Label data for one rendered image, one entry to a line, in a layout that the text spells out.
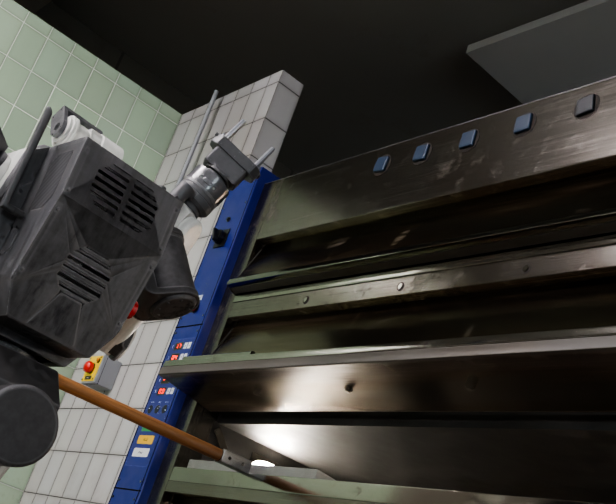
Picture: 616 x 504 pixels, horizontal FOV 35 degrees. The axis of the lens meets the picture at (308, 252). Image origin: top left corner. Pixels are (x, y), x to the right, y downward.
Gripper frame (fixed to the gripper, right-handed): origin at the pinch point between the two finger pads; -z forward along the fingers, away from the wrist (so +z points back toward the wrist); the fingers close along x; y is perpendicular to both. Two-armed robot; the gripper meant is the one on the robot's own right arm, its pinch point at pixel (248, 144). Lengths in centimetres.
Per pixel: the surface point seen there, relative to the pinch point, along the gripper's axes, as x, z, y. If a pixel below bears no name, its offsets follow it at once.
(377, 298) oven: -45, -4, 30
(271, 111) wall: 15, -55, 119
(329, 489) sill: -64, 38, 20
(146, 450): -31, 56, 92
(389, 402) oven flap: -60, 16, 14
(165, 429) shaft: -29, 51, 42
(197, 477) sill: -45, 53, 69
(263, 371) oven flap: -37, 27, 35
